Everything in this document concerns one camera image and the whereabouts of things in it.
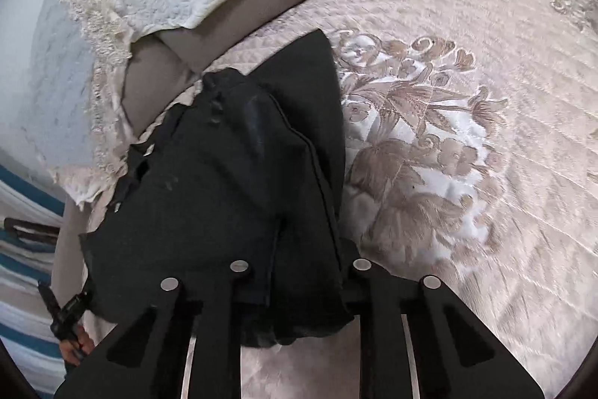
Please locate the black leather jacket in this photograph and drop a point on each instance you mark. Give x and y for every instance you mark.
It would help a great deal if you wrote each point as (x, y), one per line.
(224, 174)

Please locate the beige floral quilted sofa cover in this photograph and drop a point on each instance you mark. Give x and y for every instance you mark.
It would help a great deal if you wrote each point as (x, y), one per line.
(467, 123)

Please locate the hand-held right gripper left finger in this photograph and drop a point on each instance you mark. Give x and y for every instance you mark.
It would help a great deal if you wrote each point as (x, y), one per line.
(233, 287)

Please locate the blue white striped cloth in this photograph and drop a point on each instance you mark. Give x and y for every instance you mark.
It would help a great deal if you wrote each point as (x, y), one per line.
(28, 287)

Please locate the beige sofa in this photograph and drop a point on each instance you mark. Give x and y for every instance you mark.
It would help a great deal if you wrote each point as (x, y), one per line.
(154, 72)

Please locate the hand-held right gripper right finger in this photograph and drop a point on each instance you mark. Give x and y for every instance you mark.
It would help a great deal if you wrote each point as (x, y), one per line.
(369, 287)

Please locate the person's left hand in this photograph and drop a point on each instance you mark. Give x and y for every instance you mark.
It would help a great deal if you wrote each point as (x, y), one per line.
(77, 352)

